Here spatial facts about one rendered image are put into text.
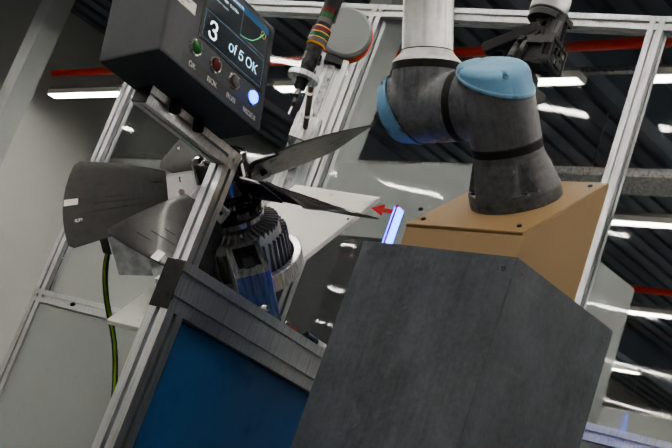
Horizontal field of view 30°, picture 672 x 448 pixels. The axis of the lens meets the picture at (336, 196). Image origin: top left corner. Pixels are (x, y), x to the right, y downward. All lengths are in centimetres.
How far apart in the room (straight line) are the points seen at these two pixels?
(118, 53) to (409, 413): 65
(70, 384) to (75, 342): 13
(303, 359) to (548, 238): 52
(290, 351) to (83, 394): 161
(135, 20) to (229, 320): 52
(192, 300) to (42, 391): 191
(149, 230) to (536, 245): 87
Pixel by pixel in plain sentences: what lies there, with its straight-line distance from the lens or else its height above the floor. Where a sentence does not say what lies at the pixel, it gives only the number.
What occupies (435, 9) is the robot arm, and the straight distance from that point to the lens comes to 208.
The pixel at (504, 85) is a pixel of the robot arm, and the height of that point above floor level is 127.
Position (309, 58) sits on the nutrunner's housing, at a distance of 272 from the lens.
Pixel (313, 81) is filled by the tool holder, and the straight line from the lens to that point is 271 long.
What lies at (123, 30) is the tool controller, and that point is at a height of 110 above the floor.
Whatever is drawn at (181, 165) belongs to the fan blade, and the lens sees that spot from 294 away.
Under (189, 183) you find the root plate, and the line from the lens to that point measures 272.
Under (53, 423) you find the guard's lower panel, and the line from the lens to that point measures 376.
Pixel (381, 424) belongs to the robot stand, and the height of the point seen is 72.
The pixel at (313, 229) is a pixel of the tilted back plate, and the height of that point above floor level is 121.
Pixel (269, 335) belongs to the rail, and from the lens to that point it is 212.
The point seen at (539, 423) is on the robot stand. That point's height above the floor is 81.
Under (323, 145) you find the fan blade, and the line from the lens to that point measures 281.
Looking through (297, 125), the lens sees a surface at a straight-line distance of 330.
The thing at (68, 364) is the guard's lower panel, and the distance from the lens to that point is 379.
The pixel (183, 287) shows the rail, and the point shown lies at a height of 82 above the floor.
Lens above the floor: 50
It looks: 16 degrees up
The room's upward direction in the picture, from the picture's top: 20 degrees clockwise
